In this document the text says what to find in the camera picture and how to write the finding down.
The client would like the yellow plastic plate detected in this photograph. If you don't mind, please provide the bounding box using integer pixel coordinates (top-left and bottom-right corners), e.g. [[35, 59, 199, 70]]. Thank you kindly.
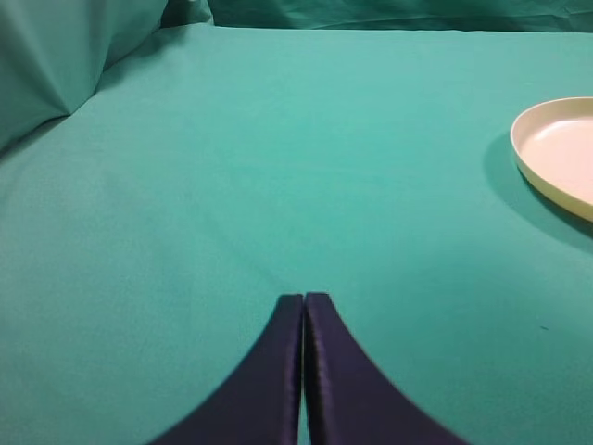
[[510, 96, 592, 222]]

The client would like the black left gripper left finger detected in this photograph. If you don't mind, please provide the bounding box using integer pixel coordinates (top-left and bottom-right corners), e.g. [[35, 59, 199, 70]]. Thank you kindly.
[[153, 294, 304, 444]]

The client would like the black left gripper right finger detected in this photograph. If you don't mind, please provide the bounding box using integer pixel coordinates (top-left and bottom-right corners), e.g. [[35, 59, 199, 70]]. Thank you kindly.
[[304, 293, 465, 444]]

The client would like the green tablecloth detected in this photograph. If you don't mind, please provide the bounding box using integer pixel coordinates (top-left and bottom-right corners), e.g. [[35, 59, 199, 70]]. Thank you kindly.
[[1, 25, 592, 444]]

